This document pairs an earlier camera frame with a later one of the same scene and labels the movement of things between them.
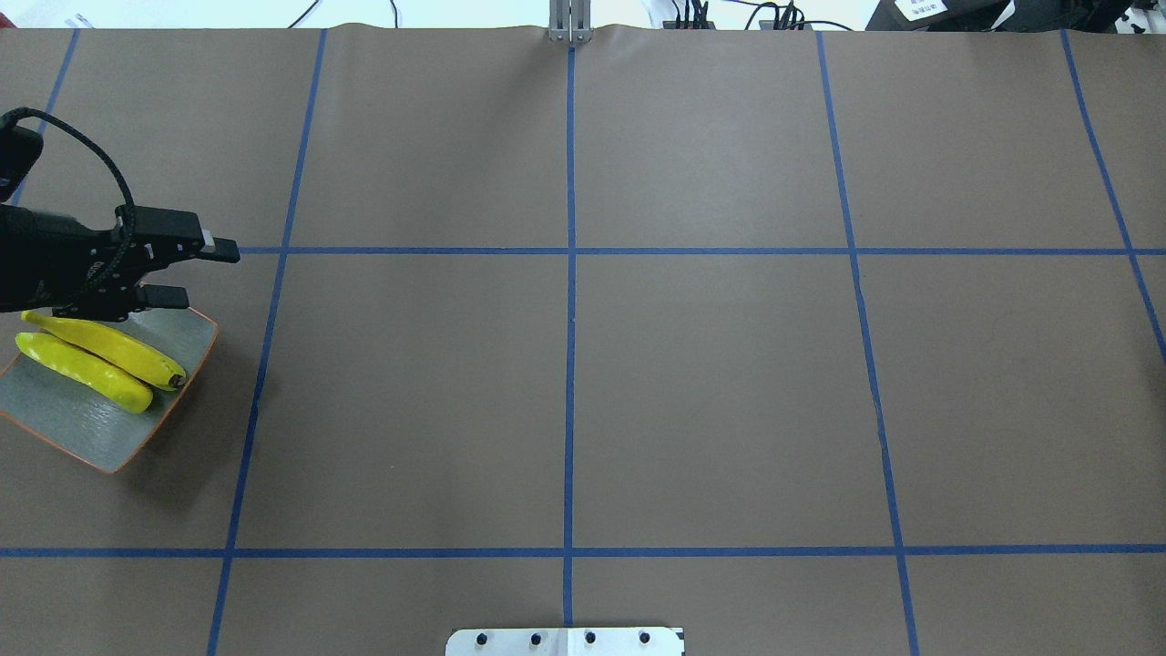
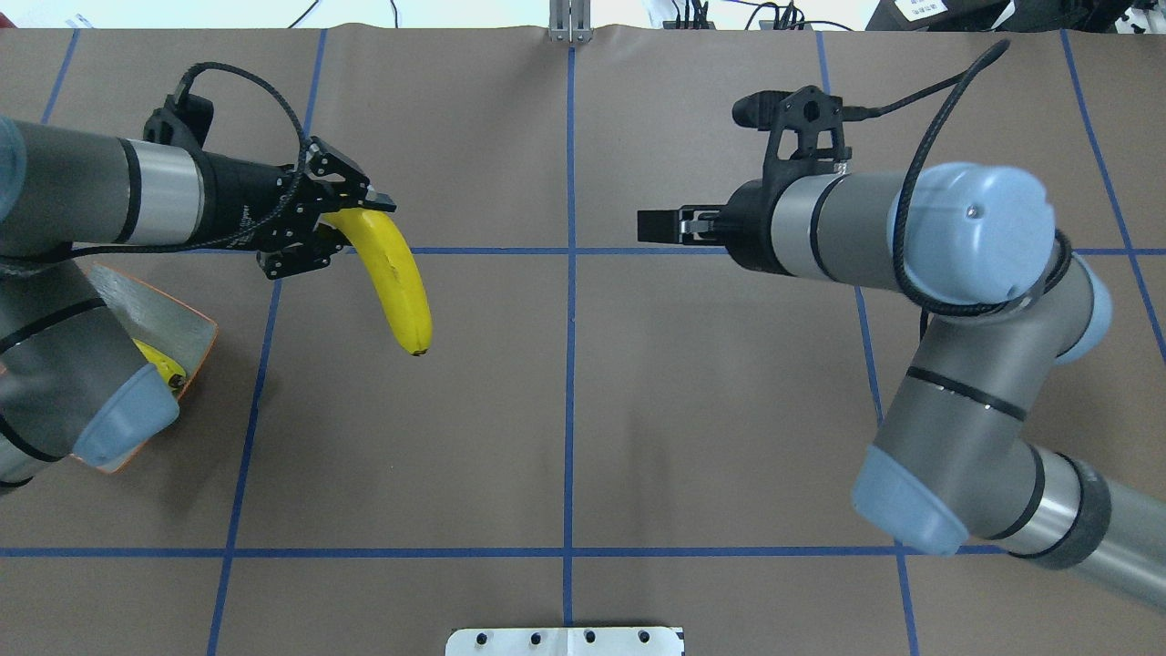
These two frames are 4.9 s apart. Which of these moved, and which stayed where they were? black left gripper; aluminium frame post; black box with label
Moved: black left gripper
Stayed: aluminium frame post; black box with label
